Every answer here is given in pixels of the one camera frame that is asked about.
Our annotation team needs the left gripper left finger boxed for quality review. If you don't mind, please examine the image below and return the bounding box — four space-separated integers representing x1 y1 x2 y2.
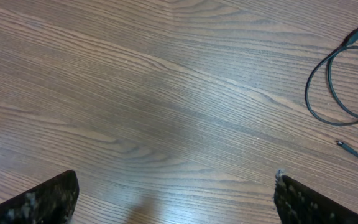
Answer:
0 170 80 224

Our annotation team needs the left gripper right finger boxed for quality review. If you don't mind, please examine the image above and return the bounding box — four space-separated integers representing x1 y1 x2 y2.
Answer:
273 170 358 224

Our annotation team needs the black usb cable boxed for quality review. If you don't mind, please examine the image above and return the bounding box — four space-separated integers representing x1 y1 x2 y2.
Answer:
305 24 358 168

